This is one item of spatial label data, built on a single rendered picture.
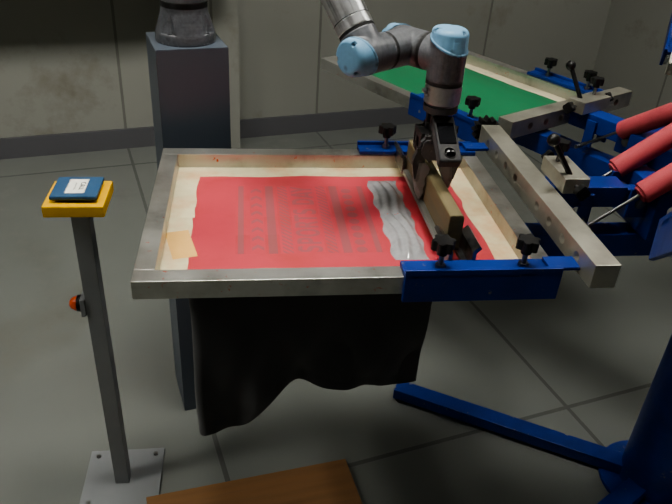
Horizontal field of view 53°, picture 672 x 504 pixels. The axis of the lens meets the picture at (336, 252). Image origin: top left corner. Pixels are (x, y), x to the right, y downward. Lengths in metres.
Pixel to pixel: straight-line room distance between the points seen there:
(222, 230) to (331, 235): 0.23
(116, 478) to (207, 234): 0.99
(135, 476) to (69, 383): 0.51
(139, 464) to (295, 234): 1.07
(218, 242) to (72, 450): 1.13
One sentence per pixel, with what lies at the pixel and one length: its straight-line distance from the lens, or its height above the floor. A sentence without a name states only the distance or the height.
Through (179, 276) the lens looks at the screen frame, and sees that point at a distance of 1.22.
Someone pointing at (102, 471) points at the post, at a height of 0.01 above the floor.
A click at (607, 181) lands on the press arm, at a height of 1.04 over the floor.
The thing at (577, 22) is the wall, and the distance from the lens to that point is 5.32.
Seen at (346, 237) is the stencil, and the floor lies 0.95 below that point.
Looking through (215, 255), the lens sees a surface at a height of 0.95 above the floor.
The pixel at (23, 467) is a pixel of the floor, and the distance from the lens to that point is 2.32.
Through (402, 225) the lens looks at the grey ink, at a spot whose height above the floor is 0.96.
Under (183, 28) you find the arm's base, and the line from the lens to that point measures 1.78.
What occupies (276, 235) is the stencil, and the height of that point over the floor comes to 0.95.
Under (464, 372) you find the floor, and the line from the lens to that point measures 2.59.
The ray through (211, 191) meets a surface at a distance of 1.58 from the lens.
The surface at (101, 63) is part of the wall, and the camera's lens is 4.12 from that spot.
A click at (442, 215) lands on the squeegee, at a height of 1.04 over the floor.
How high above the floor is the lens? 1.67
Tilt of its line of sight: 32 degrees down
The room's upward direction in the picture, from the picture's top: 4 degrees clockwise
